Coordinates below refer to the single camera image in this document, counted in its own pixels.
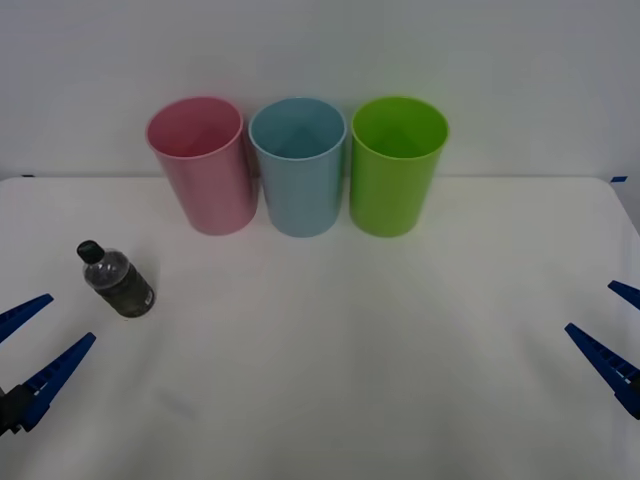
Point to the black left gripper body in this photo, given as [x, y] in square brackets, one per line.
[9, 410]

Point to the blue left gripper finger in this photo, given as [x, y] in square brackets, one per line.
[55, 370]
[20, 312]

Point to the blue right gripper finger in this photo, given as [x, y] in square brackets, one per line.
[627, 294]
[605, 360]

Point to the dark plastic bottle black cap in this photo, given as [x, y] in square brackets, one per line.
[120, 285]

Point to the pink plastic bin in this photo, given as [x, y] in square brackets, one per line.
[215, 190]

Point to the green plastic bin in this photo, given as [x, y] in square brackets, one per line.
[390, 195]

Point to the pale blue plastic bin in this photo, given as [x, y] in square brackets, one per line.
[302, 195]

